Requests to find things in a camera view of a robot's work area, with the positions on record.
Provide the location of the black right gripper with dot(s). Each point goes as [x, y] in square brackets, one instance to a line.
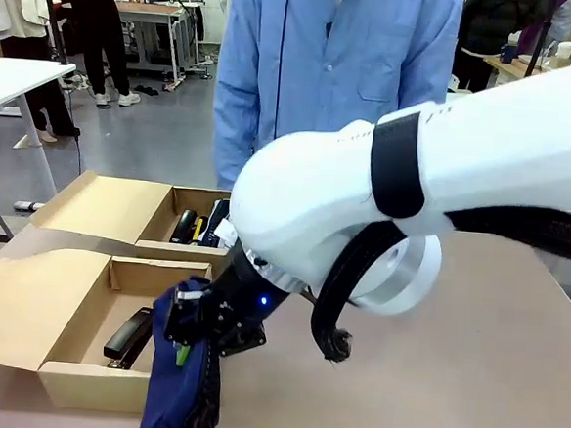
[245, 294]

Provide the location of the navy zippered pencil case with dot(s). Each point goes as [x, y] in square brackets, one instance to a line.
[175, 392]

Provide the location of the black stapler with silver base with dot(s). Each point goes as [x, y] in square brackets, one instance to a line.
[127, 337]

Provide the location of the yellow utility knife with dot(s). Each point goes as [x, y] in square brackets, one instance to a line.
[198, 230]

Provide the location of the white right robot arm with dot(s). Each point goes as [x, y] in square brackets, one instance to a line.
[415, 184]

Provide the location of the small brown cardboard box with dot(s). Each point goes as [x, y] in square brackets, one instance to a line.
[109, 206]

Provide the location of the large brown cardboard box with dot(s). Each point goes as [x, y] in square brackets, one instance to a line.
[38, 314]

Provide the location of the white power strip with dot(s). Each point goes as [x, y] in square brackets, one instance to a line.
[29, 205]

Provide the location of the person in blue lab coat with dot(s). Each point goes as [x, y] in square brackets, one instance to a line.
[314, 79]

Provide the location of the background workbench with metal legs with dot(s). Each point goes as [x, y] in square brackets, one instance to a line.
[157, 19]

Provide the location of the white table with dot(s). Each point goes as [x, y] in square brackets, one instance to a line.
[15, 82]

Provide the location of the background person in black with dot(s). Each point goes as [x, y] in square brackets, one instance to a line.
[102, 30]

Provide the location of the background person in cream coat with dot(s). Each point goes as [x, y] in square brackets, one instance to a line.
[30, 10]

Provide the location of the wooden background table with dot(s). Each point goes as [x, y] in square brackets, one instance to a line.
[516, 66]

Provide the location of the background person in dark jacket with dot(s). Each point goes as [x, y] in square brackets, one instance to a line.
[489, 37]

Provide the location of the dark blue mug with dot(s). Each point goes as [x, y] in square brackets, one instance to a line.
[508, 53]

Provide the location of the white container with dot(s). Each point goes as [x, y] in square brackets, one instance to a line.
[564, 53]

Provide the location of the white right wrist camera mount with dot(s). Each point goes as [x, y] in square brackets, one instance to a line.
[225, 232]

